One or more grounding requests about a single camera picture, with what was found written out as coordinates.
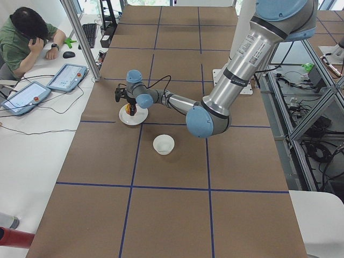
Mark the black power adapter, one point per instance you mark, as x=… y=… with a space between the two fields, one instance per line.
x=316 y=79

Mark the person in green shirt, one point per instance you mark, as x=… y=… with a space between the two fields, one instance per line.
x=23 y=37

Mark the black computer mouse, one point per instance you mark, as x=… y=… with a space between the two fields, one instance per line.
x=68 y=54

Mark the aluminium frame post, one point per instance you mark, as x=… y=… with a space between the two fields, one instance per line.
x=81 y=38

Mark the left teach pendant tablet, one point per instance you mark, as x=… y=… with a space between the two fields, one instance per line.
x=26 y=99

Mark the aluminium frame rack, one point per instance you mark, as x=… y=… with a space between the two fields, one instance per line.
x=311 y=123

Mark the white plate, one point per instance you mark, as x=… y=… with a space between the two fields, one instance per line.
x=137 y=119

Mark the teach pendant tablet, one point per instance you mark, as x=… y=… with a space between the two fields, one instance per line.
x=67 y=78
x=26 y=99

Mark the red cylinder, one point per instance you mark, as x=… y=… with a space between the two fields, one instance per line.
x=16 y=238

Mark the black keyboard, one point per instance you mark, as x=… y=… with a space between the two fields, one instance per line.
x=90 y=31

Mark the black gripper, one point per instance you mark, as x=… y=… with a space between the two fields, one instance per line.
x=131 y=101

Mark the green toy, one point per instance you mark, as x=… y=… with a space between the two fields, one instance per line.
x=69 y=42

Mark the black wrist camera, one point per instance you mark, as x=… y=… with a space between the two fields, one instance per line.
x=120 y=93

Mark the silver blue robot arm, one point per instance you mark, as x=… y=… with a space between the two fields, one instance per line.
x=272 y=22

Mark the white bowl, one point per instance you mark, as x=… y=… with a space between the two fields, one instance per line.
x=163 y=144

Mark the brown paper table cover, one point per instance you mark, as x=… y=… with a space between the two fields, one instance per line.
x=115 y=196

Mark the red yellow apple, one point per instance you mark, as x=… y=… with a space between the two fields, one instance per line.
x=130 y=109

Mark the right teach pendant tablet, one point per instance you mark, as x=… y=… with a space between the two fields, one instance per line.
x=67 y=78

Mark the black box with label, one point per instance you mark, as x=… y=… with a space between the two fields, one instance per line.
x=105 y=41

